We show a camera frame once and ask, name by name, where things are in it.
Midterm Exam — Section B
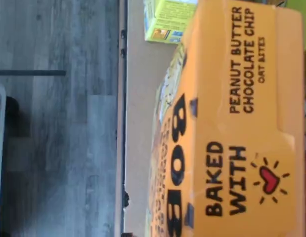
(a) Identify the orange Bobo's oat bites box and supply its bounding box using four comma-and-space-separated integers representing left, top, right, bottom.
145, 0, 306, 237

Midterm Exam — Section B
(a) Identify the wooden shelf board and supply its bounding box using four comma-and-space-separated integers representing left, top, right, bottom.
124, 0, 190, 237

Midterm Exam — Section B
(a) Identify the black metal shelf rack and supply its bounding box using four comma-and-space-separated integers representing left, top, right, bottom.
115, 0, 131, 237

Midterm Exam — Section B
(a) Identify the green Bobo's apple pie box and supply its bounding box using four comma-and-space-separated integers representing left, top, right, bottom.
144, 0, 201, 45

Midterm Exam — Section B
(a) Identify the thin black bar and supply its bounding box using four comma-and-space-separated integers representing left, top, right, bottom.
0, 70, 67, 77

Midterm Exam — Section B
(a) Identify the white rounded cart frame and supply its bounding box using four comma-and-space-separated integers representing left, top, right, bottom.
0, 81, 7, 206

